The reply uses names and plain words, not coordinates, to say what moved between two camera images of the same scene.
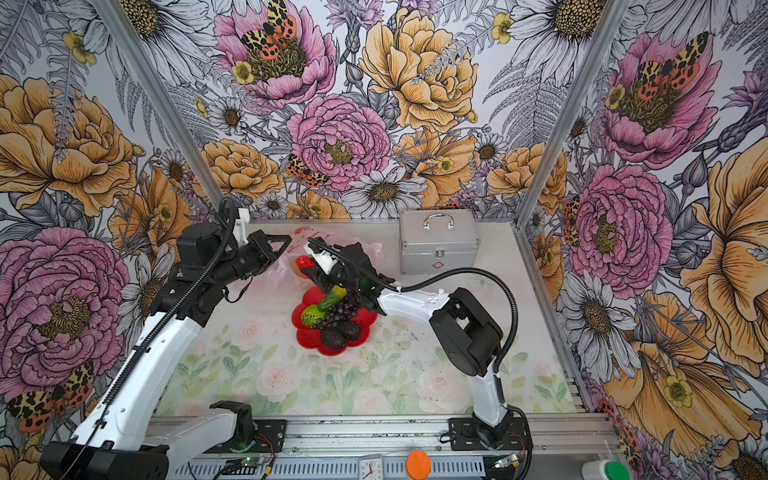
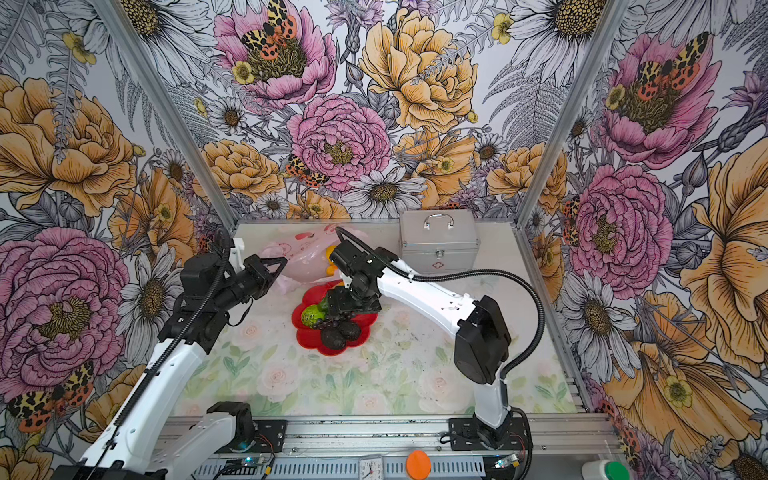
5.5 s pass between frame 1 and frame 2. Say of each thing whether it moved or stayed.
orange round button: stayed
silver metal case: stayed
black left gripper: moved
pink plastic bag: stayed
